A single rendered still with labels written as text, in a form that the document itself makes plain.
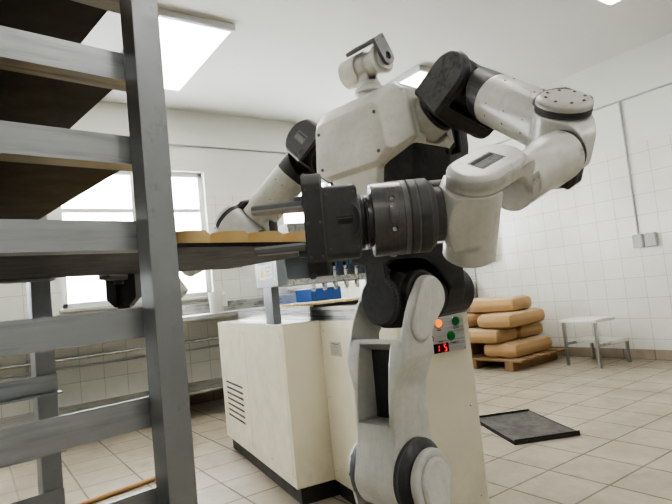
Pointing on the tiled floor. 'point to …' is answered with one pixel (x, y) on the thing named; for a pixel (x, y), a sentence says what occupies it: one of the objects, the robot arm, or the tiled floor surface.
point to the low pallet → (516, 359)
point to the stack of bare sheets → (525, 427)
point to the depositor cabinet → (279, 403)
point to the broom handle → (118, 491)
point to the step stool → (593, 337)
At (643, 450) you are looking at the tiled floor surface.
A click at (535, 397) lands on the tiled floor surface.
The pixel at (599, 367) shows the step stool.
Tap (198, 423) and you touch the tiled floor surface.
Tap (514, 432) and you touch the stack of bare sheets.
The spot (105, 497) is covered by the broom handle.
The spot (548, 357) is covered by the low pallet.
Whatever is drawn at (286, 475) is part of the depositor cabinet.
